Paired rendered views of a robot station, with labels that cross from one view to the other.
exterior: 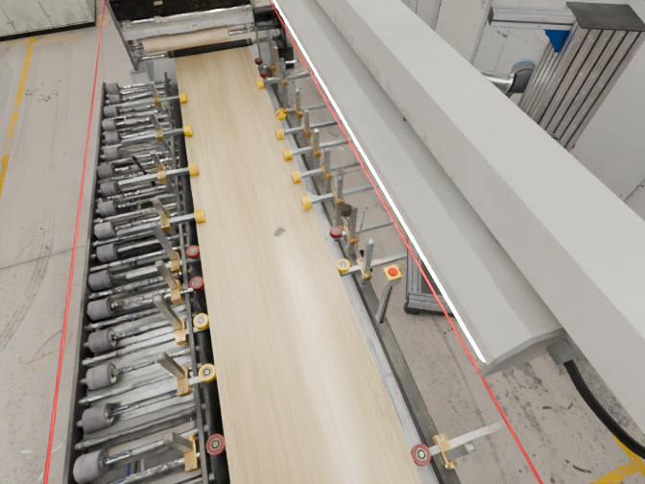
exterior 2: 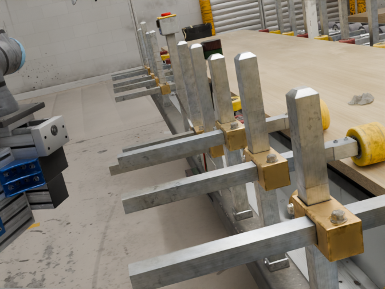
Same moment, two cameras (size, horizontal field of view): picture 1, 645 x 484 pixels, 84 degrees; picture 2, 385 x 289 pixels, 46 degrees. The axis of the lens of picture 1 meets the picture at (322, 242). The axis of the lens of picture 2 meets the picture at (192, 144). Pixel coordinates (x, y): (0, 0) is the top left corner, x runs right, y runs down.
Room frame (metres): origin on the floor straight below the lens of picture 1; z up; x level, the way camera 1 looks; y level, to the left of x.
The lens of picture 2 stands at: (2.71, -0.04, 1.29)
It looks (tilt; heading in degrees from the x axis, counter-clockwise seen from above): 18 degrees down; 189
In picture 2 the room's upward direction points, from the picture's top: 11 degrees counter-clockwise
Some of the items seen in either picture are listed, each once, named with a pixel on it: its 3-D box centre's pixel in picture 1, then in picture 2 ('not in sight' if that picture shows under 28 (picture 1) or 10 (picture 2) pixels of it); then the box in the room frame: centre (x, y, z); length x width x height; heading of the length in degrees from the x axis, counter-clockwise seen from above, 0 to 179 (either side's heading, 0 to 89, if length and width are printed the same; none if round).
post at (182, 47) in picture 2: (366, 264); (193, 108); (1.13, -0.25, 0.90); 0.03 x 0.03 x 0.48; 16
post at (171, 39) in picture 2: (385, 301); (180, 88); (0.87, -0.33, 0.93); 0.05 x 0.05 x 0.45; 16
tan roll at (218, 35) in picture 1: (207, 36); not in sight; (3.71, 1.07, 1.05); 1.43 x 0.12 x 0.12; 106
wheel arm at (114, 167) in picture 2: (365, 229); (180, 152); (1.44, -0.28, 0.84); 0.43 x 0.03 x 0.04; 106
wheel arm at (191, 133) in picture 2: (372, 264); (183, 138); (1.18, -0.31, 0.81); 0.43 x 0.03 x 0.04; 106
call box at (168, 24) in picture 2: (392, 276); (168, 25); (0.88, -0.33, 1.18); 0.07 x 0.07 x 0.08; 16
